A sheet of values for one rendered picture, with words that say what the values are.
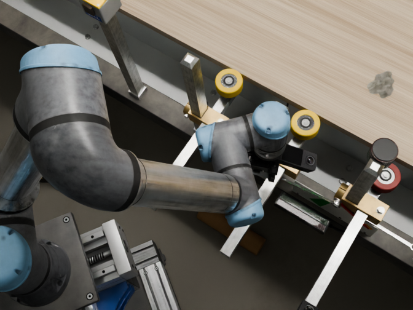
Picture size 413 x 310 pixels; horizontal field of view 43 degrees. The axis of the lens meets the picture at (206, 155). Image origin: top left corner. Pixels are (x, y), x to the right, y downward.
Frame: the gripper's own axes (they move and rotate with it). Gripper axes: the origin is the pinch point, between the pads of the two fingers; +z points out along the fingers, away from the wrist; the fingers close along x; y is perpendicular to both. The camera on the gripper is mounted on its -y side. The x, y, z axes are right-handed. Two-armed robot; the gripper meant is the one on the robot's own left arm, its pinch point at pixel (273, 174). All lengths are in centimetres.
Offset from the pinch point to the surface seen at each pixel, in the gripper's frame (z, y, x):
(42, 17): 31, 97, -53
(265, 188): 8.5, 1.7, 1.7
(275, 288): 93, -9, 17
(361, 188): -6.0, -21.4, 1.1
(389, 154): -17.5, -24.5, -4.1
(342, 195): 6.7, -18.7, -0.1
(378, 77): 2.0, -23.0, -34.6
